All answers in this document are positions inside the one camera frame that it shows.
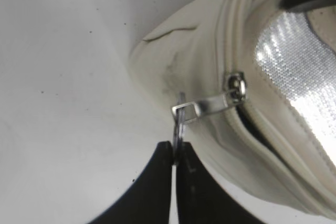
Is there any cream bag with silver window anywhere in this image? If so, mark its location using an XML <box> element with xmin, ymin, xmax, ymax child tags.
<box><xmin>129</xmin><ymin>0</ymin><xmax>335</xmax><ymax>220</ymax></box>

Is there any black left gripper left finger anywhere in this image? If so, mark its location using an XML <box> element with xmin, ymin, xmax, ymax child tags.
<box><xmin>91</xmin><ymin>141</ymin><xmax>173</xmax><ymax>223</ymax></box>

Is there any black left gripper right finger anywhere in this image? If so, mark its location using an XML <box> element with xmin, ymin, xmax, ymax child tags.
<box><xmin>176</xmin><ymin>142</ymin><xmax>263</xmax><ymax>224</ymax></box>

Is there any silver zipper pull with ring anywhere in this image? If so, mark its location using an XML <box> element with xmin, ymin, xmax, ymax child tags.
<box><xmin>171</xmin><ymin>72</ymin><xmax>247</xmax><ymax>165</ymax></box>

